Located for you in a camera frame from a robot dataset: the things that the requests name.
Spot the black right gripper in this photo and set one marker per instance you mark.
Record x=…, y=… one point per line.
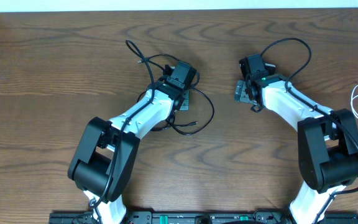
x=240, y=93

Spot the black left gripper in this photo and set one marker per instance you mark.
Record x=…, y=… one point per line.
x=185, y=101

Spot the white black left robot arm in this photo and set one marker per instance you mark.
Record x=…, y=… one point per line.
x=103, y=161

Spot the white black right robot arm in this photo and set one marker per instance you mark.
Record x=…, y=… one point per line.
x=327, y=139

